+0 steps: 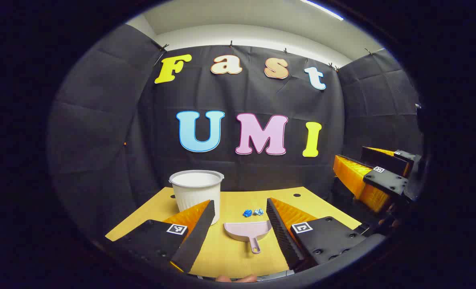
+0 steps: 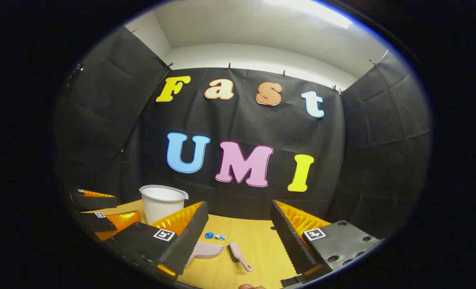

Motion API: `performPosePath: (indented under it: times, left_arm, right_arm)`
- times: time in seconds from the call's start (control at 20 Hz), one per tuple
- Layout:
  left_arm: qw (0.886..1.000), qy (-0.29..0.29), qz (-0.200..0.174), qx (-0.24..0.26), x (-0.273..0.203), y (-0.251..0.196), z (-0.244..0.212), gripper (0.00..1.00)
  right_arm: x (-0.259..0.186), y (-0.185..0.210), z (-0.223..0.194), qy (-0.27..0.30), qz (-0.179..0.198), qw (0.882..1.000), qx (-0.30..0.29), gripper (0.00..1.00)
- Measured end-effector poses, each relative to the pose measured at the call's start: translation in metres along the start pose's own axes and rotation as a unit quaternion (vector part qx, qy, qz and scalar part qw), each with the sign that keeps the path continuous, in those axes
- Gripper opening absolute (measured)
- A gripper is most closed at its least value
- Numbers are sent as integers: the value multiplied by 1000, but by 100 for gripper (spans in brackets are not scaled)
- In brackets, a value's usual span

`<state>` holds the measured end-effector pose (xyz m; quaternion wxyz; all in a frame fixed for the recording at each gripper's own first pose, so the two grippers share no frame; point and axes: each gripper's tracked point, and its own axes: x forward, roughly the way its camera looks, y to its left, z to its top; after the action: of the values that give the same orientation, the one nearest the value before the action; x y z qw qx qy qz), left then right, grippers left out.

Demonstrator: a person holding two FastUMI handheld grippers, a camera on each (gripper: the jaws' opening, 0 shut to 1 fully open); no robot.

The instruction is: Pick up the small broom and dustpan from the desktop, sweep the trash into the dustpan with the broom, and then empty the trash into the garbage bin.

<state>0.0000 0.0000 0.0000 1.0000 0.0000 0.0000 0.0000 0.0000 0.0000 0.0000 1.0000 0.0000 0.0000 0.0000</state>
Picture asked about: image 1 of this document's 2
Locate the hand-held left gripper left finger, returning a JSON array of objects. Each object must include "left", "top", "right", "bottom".
[{"left": 105, "top": 199, "right": 216, "bottom": 274}]

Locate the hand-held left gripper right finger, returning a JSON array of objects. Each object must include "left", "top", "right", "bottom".
[{"left": 266, "top": 197, "right": 368, "bottom": 271}]

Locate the pink plastic dustpan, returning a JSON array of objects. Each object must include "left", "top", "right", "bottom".
[{"left": 223, "top": 220, "right": 272, "bottom": 254}]

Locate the white ribbed garbage bin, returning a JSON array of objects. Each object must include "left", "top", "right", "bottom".
[{"left": 169, "top": 170, "right": 225, "bottom": 225}]

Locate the yellow wooden desktop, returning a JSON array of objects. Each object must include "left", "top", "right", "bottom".
[{"left": 105, "top": 186, "right": 361, "bottom": 279}]

